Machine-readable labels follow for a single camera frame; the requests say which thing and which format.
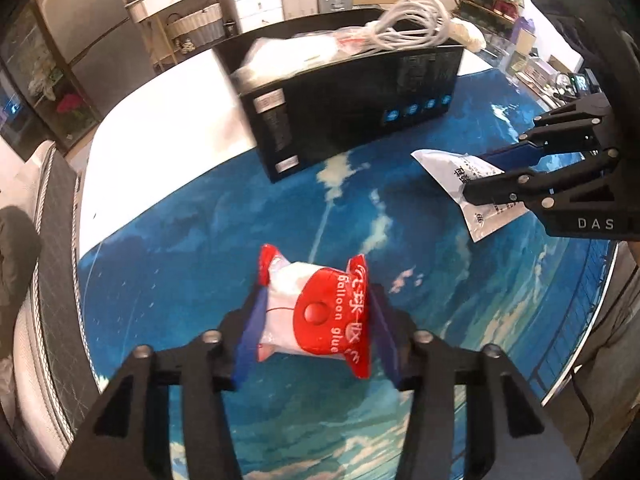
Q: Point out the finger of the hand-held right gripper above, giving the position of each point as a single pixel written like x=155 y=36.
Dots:
x=500 y=190
x=515 y=156

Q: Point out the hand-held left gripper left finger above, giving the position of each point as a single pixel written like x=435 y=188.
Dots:
x=250 y=340

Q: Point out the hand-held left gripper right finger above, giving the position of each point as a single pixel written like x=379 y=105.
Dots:
x=387 y=345

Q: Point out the red white glue packet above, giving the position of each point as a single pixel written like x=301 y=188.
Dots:
x=315 y=315

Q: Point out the bag of white laces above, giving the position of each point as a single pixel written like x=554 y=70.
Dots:
x=410 y=22

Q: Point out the black cardboard box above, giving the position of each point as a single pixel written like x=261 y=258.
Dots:
x=350 y=105

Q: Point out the white foam sheet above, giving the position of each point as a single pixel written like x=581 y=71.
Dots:
x=280 y=60

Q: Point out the purple bag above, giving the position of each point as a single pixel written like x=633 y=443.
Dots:
x=523 y=35

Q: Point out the grey mattress bed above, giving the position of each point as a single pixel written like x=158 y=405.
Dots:
x=55 y=285

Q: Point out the dark puffer jacket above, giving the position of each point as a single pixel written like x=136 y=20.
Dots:
x=17 y=270

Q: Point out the black bottle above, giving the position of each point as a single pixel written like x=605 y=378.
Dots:
x=230 y=29

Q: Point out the wicker laundry basket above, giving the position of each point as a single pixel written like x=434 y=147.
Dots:
x=197 y=25

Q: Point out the dark glass cabinet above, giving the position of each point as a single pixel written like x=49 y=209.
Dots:
x=40 y=95

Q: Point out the grey refrigerator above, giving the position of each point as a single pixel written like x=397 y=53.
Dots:
x=85 y=25

